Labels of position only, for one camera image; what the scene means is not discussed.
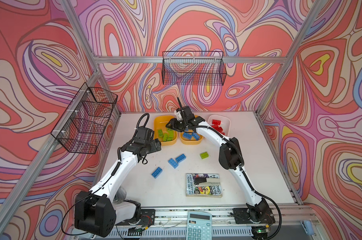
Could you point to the right yellow plastic bin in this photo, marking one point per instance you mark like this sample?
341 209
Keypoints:
192 141

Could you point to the teal calculator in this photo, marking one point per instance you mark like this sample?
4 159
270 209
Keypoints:
199 226

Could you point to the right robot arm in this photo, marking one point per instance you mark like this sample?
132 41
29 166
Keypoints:
230 158

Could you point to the black wire basket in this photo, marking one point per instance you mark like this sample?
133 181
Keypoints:
200 68
84 122

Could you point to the paperback book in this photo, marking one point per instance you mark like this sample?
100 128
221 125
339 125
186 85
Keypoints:
203 185

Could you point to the yellow plastic bin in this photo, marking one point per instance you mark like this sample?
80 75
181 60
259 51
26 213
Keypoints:
160 123
192 141

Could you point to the long blue lego brick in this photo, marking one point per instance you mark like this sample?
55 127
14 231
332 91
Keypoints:
196 136

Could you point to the left black wire basket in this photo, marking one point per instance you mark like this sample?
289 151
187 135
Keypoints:
84 122

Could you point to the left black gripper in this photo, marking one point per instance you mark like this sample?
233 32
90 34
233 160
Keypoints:
153 148

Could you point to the white plastic bin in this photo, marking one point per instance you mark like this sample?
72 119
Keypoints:
226 123

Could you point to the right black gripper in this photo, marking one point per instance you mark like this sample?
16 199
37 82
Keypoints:
173 125

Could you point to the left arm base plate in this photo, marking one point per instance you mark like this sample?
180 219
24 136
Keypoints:
145 218

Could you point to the left yellow plastic bin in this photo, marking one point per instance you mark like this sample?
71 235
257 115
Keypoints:
160 123

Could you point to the back black wire basket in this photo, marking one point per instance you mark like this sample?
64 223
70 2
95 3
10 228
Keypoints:
200 68

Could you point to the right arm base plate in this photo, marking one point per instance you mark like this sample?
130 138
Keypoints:
243 216

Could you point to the cup of pens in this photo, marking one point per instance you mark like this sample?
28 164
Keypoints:
120 196

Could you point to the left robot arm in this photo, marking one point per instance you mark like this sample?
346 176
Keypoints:
96 211

